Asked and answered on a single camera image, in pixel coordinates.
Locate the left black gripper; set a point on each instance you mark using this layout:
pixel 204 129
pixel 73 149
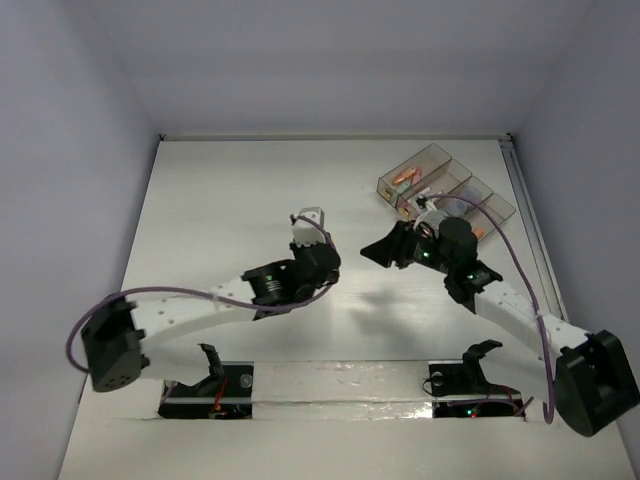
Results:
pixel 320 256

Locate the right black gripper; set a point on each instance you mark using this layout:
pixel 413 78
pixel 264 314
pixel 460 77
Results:
pixel 395 246

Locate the white pink marker pen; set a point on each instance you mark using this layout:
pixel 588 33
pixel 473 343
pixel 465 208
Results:
pixel 426 192

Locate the clip jar silver lid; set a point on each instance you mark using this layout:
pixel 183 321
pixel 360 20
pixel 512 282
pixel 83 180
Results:
pixel 455 207

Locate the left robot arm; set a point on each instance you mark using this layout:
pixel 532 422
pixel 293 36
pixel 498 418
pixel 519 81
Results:
pixel 125 340

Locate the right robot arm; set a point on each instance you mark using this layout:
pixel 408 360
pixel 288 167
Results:
pixel 584 378

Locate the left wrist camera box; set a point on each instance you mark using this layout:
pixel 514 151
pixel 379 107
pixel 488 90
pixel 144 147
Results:
pixel 308 227

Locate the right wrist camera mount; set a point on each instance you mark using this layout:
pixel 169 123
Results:
pixel 430 216

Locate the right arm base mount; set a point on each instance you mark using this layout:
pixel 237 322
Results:
pixel 459 388

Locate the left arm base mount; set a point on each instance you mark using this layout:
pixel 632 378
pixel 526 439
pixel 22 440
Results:
pixel 224 394

